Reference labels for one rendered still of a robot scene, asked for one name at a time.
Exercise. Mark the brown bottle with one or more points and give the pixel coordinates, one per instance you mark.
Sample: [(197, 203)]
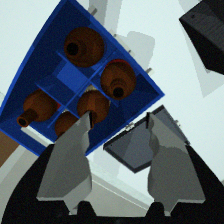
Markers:
[(116, 74), (88, 48), (94, 101), (64, 122), (39, 107)]

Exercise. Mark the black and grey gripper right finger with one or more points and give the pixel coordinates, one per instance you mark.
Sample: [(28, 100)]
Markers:
[(180, 179)]

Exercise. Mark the blue crate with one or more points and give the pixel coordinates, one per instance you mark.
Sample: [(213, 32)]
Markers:
[(43, 66)]

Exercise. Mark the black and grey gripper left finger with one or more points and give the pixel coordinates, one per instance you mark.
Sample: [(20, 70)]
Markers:
[(56, 182)]

